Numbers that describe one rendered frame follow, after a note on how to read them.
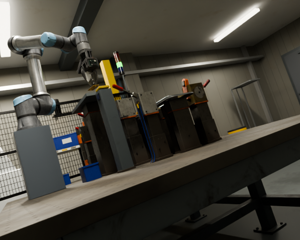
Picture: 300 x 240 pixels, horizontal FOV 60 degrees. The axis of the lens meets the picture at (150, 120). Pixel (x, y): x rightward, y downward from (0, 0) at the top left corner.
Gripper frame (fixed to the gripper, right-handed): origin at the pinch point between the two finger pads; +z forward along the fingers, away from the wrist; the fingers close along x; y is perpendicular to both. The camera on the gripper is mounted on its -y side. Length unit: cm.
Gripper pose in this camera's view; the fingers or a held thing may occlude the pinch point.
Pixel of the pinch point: (92, 85)
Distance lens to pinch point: 158.6
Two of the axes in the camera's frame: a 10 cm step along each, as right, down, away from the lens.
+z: 2.9, 9.5, -1.1
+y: 5.9, -2.7, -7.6
